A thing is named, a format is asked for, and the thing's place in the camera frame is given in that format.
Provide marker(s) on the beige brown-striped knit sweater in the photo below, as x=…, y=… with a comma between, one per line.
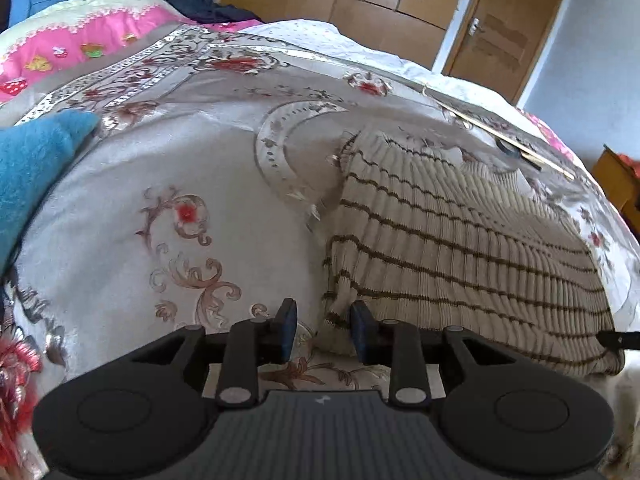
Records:
x=426, y=237

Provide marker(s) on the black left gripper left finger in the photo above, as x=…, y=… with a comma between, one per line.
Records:
x=251, y=344

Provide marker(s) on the pink cartoon print quilt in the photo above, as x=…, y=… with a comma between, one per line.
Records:
x=73, y=32

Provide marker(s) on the black round object on bed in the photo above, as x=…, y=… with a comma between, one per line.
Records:
x=509, y=149

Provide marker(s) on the silver floral bedspread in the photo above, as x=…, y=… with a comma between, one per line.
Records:
x=202, y=200

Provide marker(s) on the wooden side desk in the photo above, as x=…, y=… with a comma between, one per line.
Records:
x=618, y=176

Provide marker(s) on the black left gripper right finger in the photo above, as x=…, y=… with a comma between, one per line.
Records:
x=396, y=345

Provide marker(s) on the blue fuzzy knit garment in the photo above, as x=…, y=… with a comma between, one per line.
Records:
x=33, y=155

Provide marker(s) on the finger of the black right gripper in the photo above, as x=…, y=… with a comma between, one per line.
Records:
x=617, y=341

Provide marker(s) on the wooden door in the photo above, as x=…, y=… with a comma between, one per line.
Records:
x=499, y=43

